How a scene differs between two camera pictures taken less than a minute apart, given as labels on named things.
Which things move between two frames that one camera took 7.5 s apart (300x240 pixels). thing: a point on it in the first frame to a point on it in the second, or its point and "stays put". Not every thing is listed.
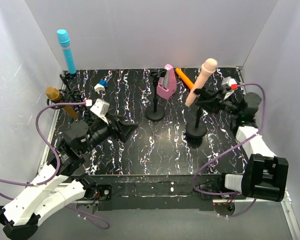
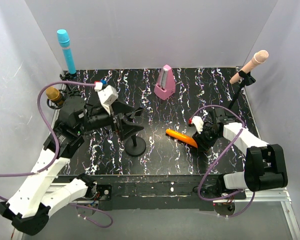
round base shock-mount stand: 156,113 to 136,146
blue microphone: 64,40 stays put
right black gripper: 215,99 to 202,139
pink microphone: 167,85 stays put
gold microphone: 54,94 stays put
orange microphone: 184,78 to 184,138
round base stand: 196,129 to 248,80
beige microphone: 209,67 to 259,57
